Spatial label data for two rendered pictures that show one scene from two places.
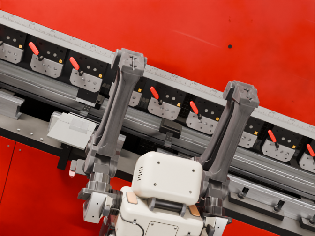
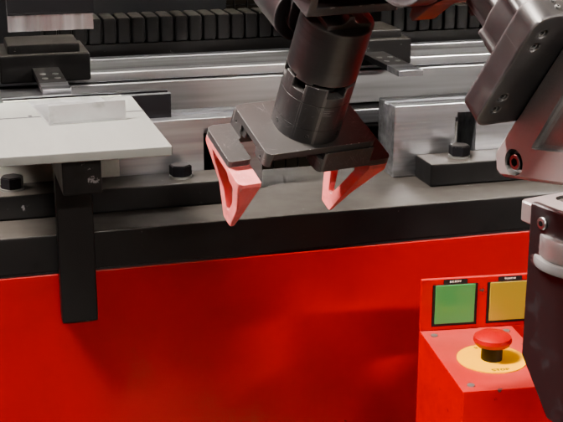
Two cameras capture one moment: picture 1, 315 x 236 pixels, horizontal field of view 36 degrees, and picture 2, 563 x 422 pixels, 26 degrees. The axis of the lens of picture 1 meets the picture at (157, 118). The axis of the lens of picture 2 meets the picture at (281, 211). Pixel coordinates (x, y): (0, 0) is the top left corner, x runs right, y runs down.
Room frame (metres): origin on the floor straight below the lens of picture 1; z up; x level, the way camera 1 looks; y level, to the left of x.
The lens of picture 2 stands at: (0.70, 0.41, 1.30)
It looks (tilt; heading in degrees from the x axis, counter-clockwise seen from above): 17 degrees down; 348
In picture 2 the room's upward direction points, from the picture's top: straight up
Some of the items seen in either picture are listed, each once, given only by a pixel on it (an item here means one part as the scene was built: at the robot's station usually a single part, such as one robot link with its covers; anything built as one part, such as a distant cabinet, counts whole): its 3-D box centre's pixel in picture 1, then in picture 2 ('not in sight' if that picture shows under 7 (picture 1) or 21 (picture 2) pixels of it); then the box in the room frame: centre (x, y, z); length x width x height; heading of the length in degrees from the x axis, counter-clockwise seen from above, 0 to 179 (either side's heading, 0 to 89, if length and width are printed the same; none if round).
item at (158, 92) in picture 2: (86, 121); (87, 107); (2.17, 0.33, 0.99); 0.20 x 0.03 x 0.03; 93
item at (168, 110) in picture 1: (167, 99); not in sight; (2.19, -0.01, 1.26); 0.15 x 0.09 x 0.17; 93
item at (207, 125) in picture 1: (205, 113); not in sight; (2.20, -0.21, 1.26); 0.15 x 0.09 x 0.17; 93
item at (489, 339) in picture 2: not in sight; (492, 348); (1.80, -0.06, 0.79); 0.04 x 0.04 x 0.04
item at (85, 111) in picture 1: (89, 104); (46, 66); (2.33, 0.37, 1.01); 0.26 x 0.12 x 0.05; 3
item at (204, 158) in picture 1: (221, 134); not in sight; (1.70, -0.25, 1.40); 0.11 x 0.06 x 0.43; 107
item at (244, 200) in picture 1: (256, 206); not in sight; (2.17, -0.64, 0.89); 0.30 x 0.05 x 0.03; 93
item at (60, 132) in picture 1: (72, 130); (68, 127); (2.02, 0.36, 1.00); 0.26 x 0.18 x 0.01; 3
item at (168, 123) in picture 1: (169, 133); (377, 50); (2.35, -0.09, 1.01); 0.26 x 0.12 x 0.05; 3
